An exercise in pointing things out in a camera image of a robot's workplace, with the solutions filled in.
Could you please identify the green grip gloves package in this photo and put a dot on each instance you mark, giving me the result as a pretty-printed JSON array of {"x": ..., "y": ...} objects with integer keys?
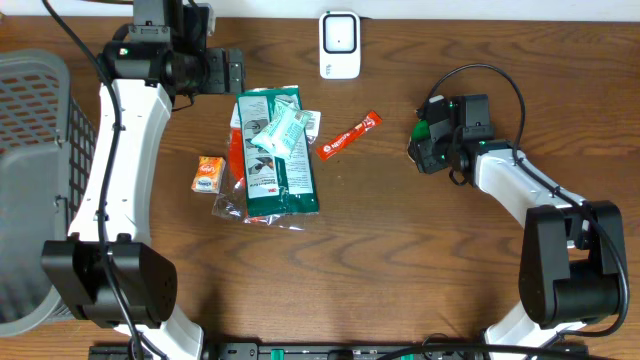
[{"x": 274, "y": 186}]

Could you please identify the white barcode scanner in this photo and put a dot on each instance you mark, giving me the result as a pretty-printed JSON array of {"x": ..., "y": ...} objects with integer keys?
[{"x": 339, "y": 45}]

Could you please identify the red dustpan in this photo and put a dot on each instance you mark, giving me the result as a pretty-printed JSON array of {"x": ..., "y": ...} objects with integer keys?
[{"x": 230, "y": 202}]

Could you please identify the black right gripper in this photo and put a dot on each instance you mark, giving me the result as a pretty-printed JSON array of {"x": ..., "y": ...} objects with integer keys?
[{"x": 426, "y": 156}]

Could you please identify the orange tissue pack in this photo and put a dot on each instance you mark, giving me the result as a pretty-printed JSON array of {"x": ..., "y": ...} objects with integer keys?
[{"x": 209, "y": 175}]

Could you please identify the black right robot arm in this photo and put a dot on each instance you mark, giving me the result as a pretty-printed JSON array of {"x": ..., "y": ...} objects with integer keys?
[{"x": 573, "y": 269}]

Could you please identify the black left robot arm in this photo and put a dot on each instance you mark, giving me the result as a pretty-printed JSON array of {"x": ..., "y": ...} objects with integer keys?
[{"x": 106, "y": 270}]

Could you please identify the mint green wipes pack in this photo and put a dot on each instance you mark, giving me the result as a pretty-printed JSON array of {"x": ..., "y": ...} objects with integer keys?
[{"x": 287, "y": 127}]

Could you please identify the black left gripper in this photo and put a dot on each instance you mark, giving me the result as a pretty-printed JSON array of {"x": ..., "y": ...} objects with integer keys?
[{"x": 235, "y": 71}]

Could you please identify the black mounting rail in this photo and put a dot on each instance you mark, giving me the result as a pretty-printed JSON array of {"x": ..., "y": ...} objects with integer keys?
[{"x": 252, "y": 351}]

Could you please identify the grey plastic basket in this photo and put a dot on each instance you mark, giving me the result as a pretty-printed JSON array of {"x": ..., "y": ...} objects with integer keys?
[{"x": 47, "y": 147}]

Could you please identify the red snack stick packet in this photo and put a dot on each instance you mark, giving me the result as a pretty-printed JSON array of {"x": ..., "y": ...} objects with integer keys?
[{"x": 370, "y": 121}]

